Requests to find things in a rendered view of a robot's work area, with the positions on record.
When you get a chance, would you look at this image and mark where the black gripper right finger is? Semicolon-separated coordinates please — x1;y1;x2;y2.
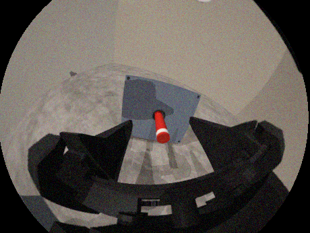
189;116;257;171

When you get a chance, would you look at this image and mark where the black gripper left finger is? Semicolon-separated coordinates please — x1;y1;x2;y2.
59;119;133;182

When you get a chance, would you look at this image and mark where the red peg with white top band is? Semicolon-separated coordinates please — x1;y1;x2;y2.
154;110;171;143

